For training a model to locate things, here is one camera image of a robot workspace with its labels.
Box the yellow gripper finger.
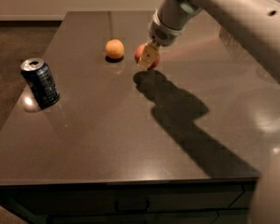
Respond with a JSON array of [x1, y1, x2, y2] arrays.
[[137, 41, 161, 70]]

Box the orange fruit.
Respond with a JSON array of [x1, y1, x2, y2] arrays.
[[105, 39, 124, 60]]

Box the dark cabinet drawer front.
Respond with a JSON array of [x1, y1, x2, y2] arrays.
[[17, 185, 243, 216]]

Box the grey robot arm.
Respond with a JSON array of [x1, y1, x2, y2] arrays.
[[135, 0, 280, 224]]

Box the black drawer handle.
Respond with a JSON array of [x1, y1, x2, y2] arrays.
[[115, 199, 149, 214]]

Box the blue soda can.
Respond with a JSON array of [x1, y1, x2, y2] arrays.
[[21, 58, 59, 108]]

